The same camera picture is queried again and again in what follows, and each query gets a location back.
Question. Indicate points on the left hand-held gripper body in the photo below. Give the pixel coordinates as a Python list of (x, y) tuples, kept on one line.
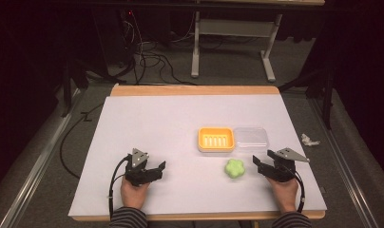
[(135, 172)]

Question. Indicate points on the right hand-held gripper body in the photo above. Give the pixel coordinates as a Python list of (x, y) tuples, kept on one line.
[(283, 169)]

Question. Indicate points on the clear plastic container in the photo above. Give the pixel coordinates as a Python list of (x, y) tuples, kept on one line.
[(251, 137)]

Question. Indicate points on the green flower-shaped soap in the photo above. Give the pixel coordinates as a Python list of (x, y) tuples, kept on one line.
[(234, 168)]

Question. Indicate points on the yellow soap dish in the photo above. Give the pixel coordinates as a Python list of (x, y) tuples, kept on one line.
[(216, 140)]

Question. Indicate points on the person's left hand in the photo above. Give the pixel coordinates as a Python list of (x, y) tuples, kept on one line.
[(133, 194)]

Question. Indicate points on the person's right hand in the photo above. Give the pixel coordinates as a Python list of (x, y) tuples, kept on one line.
[(285, 194)]

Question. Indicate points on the white table mat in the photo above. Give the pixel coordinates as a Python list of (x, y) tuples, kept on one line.
[(168, 142)]

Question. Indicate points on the crumpled white paper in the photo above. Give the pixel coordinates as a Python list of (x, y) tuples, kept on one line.
[(309, 140)]

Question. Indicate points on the black metal stand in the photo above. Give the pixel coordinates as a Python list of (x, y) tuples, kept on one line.
[(327, 95), (67, 91)]

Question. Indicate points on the dark curtain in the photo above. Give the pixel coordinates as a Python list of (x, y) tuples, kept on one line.
[(22, 79), (364, 79)]

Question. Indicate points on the black computer case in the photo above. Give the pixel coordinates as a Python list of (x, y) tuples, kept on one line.
[(114, 34)]

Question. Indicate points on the metal floor rail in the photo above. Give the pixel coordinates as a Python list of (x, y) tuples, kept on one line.
[(345, 164), (38, 164)]

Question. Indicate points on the white metal desk frame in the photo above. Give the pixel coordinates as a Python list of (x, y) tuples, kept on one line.
[(234, 27)]

